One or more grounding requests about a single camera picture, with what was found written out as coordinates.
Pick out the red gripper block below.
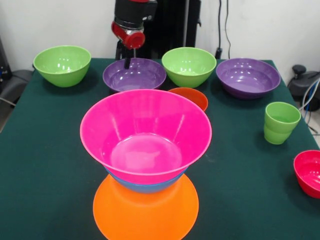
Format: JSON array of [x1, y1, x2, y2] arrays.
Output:
[[111, 21, 146, 70]]

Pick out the purple plastic bowl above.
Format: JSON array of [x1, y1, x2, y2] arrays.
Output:
[[215, 57, 282, 100], [102, 57, 167, 93]]

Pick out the green plastic bowl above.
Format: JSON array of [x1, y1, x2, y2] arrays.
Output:
[[32, 45, 92, 88], [161, 46, 217, 89]]

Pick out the large pink plastic bowl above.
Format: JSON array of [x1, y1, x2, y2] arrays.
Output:
[[79, 89, 213, 185]]

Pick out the blue plastic bowl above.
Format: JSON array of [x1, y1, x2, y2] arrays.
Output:
[[104, 166, 190, 194]]

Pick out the large orange plastic bowl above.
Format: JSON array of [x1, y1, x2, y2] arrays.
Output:
[[92, 173, 200, 240]]

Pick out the small orange-red plastic bowl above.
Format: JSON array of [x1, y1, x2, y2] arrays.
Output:
[[167, 87, 209, 112]]

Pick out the dark green tablecloth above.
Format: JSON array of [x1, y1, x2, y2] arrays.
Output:
[[0, 58, 320, 240]]

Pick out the green plastic cup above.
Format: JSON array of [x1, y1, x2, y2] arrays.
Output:
[[263, 101, 302, 145]]

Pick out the small red-pink plastic bowl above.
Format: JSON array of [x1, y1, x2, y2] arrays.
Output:
[[293, 149, 320, 200]]

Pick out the black pedestal column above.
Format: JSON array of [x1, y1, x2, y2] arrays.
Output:
[[117, 0, 202, 60]]

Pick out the black hanging cable with plug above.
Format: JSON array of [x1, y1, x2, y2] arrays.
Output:
[[214, 0, 232, 60]]

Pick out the floor cable bundle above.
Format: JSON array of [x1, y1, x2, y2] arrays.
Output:
[[298, 79, 320, 136]]

